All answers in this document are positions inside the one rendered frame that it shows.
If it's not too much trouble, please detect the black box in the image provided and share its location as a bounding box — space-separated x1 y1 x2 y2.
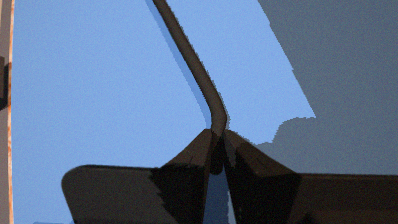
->
0 56 5 100

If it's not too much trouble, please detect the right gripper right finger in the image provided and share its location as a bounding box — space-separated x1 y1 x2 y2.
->
223 129 398 224

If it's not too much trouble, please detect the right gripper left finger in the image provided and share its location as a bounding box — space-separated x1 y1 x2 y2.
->
61 129 212 224

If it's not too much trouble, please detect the dark brown rope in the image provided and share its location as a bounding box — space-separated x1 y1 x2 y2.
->
152 0 227 175

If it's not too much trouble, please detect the blue mat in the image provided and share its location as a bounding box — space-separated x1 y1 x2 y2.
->
11 0 398 224

